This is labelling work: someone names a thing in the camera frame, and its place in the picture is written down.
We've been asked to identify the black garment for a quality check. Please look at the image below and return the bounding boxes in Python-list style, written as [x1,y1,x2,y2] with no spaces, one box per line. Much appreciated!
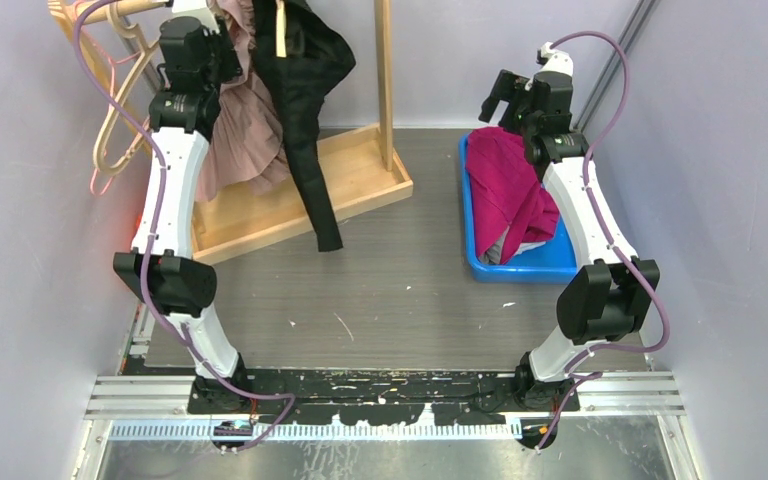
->
[252,1,356,252]

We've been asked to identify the wooden hanger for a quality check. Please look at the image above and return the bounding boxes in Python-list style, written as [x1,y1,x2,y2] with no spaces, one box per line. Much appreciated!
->
[93,1,159,177]
[275,0,287,58]

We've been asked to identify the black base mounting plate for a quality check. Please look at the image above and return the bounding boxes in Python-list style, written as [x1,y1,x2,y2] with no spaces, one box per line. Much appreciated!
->
[188,367,582,452]

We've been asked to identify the blue plastic bin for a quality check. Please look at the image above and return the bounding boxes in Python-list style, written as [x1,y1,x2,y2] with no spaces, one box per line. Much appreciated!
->
[458,133,578,285]

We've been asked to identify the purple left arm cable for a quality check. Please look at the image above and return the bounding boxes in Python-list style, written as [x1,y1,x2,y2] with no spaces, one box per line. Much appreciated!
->
[71,0,299,452]

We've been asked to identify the wooden hanger under black garment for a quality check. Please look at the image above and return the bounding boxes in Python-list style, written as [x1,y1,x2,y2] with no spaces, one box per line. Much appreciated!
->
[275,0,287,58]

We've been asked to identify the pink pleated garment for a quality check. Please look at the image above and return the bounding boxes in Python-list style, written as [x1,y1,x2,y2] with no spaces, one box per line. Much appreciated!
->
[195,1,290,202]

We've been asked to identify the white skirt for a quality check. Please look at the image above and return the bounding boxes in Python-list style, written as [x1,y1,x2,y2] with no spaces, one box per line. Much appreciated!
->
[514,241,546,256]

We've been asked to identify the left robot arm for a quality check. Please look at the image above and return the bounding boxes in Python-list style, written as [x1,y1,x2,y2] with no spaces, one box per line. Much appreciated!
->
[113,15,252,414]

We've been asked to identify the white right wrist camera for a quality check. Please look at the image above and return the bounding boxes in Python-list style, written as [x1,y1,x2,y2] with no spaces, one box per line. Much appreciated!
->
[534,42,574,83]

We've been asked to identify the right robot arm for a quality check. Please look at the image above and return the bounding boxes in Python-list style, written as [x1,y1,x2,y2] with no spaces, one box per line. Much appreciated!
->
[479,70,660,411]

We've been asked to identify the wooden clothes rack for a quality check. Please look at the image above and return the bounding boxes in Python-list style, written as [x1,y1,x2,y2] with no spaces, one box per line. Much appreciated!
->
[48,1,413,264]

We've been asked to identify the aluminium rail frame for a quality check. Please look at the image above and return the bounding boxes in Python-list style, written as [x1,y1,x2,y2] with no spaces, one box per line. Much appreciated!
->
[82,370,687,442]

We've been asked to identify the magenta dress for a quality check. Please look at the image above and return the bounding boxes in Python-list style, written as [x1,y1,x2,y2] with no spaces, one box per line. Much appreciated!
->
[466,127,560,265]

